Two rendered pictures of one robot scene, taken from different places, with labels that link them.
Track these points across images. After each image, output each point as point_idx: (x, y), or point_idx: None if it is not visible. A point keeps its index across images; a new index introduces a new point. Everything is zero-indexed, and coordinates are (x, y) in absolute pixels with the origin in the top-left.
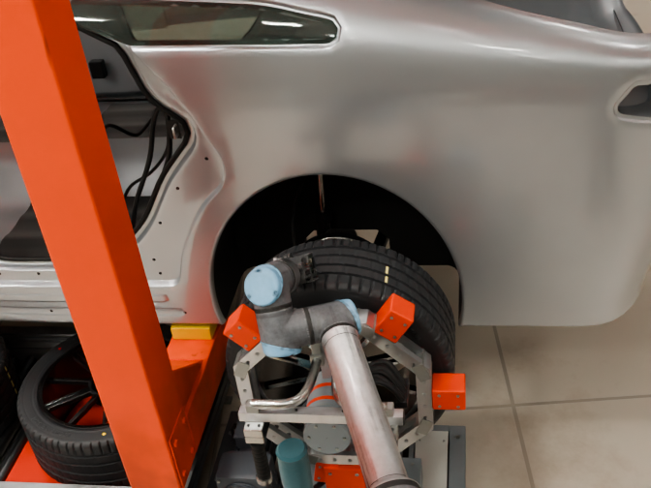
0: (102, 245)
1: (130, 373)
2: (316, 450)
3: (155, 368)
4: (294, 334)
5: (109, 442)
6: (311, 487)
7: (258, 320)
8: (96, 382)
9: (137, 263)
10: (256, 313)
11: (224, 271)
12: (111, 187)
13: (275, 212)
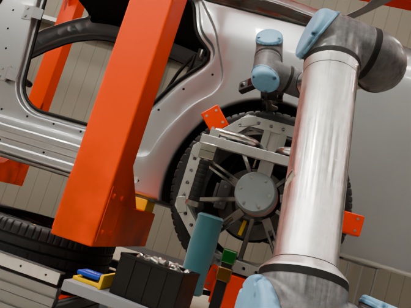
0: (168, 1)
1: (125, 107)
2: (240, 203)
3: (137, 124)
4: (281, 66)
5: (37, 228)
6: (210, 263)
7: (257, 55)
8: (93, 110)
9: (167, 51)
10: (257, 52)
11: (172, 178)
12: None
13: (217, 168)
